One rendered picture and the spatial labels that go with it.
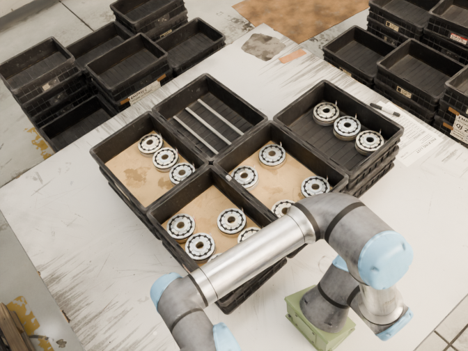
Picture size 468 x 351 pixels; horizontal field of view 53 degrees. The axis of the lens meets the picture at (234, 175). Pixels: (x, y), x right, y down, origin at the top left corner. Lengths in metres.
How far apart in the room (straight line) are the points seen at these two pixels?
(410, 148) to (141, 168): 1.10
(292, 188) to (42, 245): 1.01
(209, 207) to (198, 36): 1.68
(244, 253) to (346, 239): 0.21
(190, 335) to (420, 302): 1.00
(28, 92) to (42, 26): 1.61
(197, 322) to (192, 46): 2.40
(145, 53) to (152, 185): 1.30
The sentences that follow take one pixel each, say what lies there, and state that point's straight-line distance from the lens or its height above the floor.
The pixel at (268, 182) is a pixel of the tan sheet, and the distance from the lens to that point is 1.75.
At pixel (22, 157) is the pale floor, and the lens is 3.42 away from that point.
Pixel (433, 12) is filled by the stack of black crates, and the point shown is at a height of 0.58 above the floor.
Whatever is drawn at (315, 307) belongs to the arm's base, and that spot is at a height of 0.89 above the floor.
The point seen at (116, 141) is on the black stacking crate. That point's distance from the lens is 1.93.
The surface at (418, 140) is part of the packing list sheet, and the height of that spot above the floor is 0.70.
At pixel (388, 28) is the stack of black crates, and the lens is 3.14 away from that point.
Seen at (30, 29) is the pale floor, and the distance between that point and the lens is 4.51.
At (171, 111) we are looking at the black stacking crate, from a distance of 2.01.
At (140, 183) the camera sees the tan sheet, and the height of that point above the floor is 0.83.
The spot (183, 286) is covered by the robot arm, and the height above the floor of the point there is 1.41.
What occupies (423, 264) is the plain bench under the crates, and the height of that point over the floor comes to 0.70.
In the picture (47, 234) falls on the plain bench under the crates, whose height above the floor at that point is 0.70.
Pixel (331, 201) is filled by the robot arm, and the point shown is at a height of 1.41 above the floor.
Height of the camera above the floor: 2.26
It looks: 53 degrees down
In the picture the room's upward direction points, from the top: 11 degrees counter-clockwise
